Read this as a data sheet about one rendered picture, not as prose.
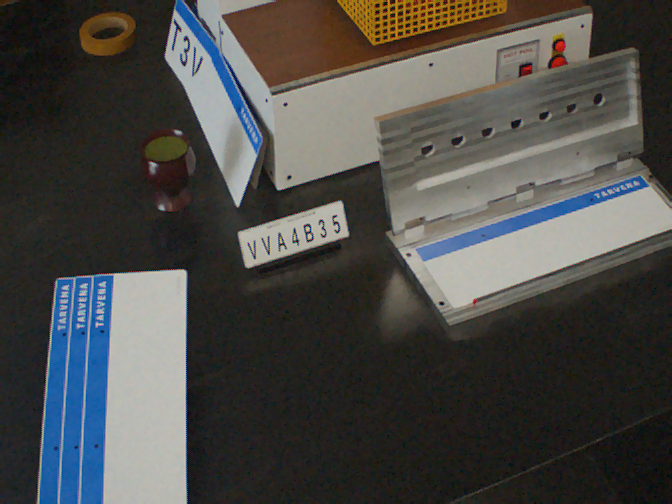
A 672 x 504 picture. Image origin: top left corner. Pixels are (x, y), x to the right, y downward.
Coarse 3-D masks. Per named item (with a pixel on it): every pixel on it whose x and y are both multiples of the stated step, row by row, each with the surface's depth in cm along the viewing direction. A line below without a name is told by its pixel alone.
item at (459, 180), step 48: (480, 96) 190; (528, 96) 194; (576, 96) 198; (624, 96) 201; (384, 144) 187; (480, 144) 194; (528, 144) 198; (576, 144) 200; (624, 144) 203; (384, 192) 192; (432, 192) 193; (480, 192) 197
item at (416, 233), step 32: (544, 192) 202; (576, 192) 202; (416, 224) 195; (448, 224) 198; (480, 224) 197; (416, 256) 193; (640, 256) 192; (544, 288) 188; (576, 288) 190; (448, 320) 184; (480, 320) 185
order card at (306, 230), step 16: (320, 208) 195; (336, 208) 196; (272, 224) 193; (288, 224) 194; (304, 224) 194; (320, 224) 195; (336, 224) 196; (240, 240) 192; (256, 240) 193; (272, 240) 193; (288, 240) 194; (304, 240) 195; (320, 240) 196; (256, 256) 193; (272, 256) 194
